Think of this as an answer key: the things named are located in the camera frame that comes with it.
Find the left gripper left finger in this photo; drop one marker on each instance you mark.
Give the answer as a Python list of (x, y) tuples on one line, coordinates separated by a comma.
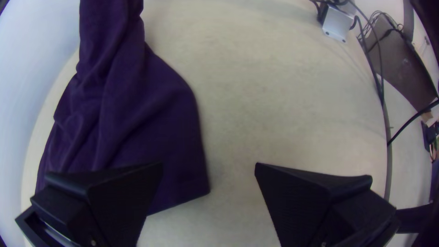
[(116, 202)]

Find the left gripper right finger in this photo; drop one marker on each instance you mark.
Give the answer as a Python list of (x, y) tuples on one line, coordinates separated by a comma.
[(301, 206)]

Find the dark t-shirt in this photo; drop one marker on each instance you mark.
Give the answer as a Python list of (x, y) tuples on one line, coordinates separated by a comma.
[(130, 120)]

